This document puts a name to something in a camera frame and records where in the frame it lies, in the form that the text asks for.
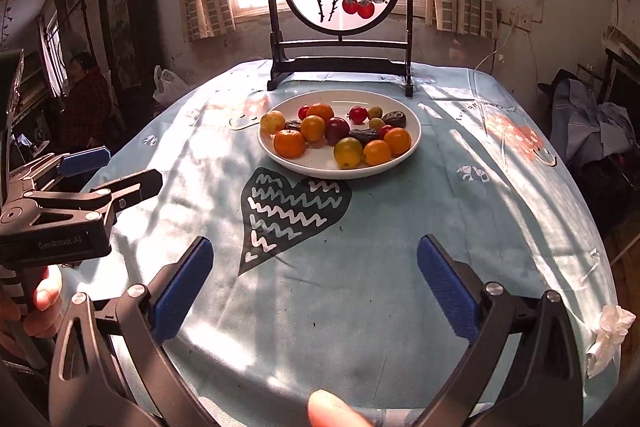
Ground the white oval plate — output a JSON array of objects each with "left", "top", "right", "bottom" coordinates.
[{"left": 257, "top": 90, "right": 423, "bottom": 180}]

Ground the person's right hand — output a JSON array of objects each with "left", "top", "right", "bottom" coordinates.
[{"left": 307, "top": 389, "right": 383, "bottom": 427}]

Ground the dark framed wall picture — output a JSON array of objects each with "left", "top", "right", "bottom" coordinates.
[{"left": 97, "top": 0, "right": 156, "bottom": 92}]

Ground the orange tangerine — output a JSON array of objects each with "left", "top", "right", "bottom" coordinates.
[
  {"left": 306, "top": 103, "right": 335, "bottom": 124},
  {"left": 300, "top": 115, "right": 327, "bottom": 142},
  {"left": 363, "top": 140, "right": 393, "bottom": 166},
  {"left": 383, "top": 127, "right": 413, "bottom": 157}
]

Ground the person's left hand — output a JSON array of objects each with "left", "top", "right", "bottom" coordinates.
[{"left": 0, "top": 264, "right": 65, "bottom": 340}]

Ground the white power cable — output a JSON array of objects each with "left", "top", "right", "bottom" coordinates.
[{"left": 472, "top": 24, "right": 516, "bottom": 72}]

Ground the white wall socket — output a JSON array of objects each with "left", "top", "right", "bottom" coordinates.
[{"left": 496, "top": 8, "right": 532, "bottom": 30}]

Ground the yellow-green citrus fruit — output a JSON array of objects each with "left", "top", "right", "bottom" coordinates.
[{"left": 333, "top": 137, "right": 364, "bottom": 170}]

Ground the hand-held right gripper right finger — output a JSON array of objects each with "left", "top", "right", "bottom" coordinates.
[{"left": 412, "top": 234, "right": 583, "bottom": 427}]

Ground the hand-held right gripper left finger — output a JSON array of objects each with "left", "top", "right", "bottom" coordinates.
[{"left": 48, "top": 235, "right": 221, "bottom": 427}]

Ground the dark red plum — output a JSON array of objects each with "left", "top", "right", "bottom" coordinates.
[{"left": 324, "top": 117, "right": 351, "bottom": 146}]

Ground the white plastic bag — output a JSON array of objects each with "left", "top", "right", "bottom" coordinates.
[{"left": 152, "top": 65, "right": 188, "bottom": 105}]

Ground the yellow citrus fruit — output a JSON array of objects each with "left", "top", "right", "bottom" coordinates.
[{"left": 260, "top": 110, "right": 286, "bottom": 135}]

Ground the large orange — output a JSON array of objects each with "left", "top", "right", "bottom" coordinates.
[{"left": 273, "top": 129, "right": 306, "bottom": 159}]

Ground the black monitor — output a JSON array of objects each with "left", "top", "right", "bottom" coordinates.
[{"left": 605, "top": 49, "right": 640, "bottom": 108}]

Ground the light blue printed tablecloth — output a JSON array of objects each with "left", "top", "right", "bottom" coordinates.
[{"left": 75, "top": 57, "right": 623, "bottom": 427}]

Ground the crumpled white tissue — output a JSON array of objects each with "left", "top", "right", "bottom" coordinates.
[{"left": 586, "top": 304, "right": 637, "bottom": 379}]

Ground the pile of clothes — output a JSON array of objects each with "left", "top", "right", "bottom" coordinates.
[{"left": 537, "top": 69, "right": 640, "bottom": 168}]

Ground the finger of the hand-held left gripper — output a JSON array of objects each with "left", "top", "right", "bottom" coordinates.
[
  {"left": 10, "top": 146, "right": 112, "bottom": 192},
  {"left": 75, "top": 169, "right": 164, "bottom": 228}
]

